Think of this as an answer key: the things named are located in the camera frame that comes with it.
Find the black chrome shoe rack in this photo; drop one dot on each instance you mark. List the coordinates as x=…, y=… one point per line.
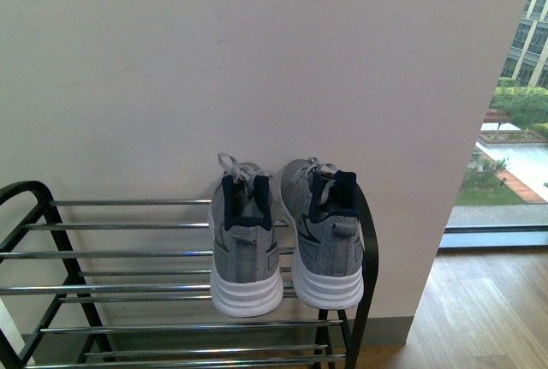
x=125, y=284

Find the grey knit sneaker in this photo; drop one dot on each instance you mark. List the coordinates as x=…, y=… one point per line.
x=245, y=276
x=319, y=203

